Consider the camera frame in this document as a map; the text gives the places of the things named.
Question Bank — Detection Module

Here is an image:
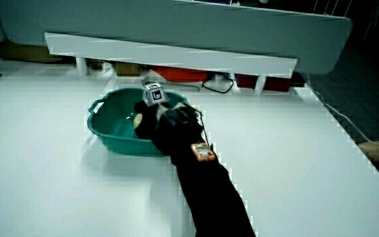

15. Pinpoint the cardboard box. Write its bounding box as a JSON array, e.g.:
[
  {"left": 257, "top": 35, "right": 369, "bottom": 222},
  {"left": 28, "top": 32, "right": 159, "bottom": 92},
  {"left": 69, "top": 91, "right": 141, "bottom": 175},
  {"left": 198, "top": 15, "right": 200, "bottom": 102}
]
[{"left": 0, "top": 39, "right": 64, "bottom": 64}]

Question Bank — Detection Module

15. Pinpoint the small brown box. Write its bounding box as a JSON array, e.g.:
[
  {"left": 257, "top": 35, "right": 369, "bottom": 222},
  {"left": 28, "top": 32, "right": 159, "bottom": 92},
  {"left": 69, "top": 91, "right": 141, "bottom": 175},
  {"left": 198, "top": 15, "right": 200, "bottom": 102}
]
[{"left": 114, "top": 62, "right": 142, "bottom": 78}]

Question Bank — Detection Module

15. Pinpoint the large white panel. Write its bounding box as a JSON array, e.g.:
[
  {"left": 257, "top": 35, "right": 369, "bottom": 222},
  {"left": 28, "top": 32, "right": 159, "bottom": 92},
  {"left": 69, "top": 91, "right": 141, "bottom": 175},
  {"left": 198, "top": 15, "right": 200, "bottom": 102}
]
[{"left": 0, "top": 0, "right": 353, "bottom": 76}]

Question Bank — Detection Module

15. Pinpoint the person's right forearm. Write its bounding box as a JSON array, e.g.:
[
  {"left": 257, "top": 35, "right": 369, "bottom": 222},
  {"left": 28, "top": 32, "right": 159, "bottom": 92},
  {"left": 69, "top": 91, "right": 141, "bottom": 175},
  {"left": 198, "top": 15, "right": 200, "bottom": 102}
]
[{"left": 170, "top": 142, "right": 257, "bottom": 237}]

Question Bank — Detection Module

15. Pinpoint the white raised shelf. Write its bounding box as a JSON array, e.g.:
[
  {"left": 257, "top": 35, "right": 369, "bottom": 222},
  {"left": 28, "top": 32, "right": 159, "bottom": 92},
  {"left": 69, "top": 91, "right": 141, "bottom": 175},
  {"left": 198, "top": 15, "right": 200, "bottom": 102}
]
[{"left": 43, "top": 32, "right": 299, "bottom": 95}]

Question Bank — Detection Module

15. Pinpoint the orange wrist tracker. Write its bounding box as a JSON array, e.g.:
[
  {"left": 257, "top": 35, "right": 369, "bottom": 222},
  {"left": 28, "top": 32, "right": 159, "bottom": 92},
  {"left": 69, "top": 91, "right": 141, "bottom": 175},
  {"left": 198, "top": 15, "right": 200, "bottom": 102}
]
[{"left": 190, "top": 142, "right": 216, "bottom": 163}]

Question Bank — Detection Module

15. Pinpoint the white cable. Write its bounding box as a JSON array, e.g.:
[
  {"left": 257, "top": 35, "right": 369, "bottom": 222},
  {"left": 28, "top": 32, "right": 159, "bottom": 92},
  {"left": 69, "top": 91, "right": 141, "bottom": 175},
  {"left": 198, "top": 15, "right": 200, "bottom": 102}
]
[{"left": 307, "top": 74, "right": 379, "bottom": 148}]

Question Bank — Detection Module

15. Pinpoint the red plastic box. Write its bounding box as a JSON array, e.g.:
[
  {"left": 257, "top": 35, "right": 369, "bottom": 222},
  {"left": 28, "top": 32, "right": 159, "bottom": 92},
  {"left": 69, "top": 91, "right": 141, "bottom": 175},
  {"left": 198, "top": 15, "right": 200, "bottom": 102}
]
[{"left": 151, "top": 65, "right": 211, "bottom": 83}]

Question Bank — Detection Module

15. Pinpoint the dark red box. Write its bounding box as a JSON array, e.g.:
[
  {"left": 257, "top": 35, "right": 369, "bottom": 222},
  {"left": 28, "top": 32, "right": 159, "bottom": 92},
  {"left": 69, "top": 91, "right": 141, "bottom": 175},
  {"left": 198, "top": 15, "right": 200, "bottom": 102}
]
[
  {"left": 235, "top": 74, "right": 258, "bottom": 90},
  {"left": 264, "top": 76, "right": 293, "bottom": 93}
]

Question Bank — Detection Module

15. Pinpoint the green plastic basin plate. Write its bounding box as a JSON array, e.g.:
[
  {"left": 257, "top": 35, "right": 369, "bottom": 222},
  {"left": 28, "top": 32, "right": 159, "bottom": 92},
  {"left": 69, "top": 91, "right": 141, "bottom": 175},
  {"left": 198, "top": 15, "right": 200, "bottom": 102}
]
[{"left": 87, "top": 87, "right": 190, "bottom": 157}]

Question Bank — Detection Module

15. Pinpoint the black cable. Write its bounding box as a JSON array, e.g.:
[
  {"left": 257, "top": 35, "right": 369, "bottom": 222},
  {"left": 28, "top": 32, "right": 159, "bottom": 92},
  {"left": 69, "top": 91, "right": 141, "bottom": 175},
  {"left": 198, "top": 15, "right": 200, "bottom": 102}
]
[{"left": 201, "top": 76, "right": 235, "bottom": 95}]

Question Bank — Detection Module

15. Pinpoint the person's right hand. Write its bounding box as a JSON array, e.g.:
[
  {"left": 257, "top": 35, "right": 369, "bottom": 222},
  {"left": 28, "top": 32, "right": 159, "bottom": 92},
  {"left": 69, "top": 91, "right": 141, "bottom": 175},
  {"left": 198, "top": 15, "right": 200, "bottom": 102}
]
[{"left": 133, "top": 77, "right": 211, "bottom": 159}]

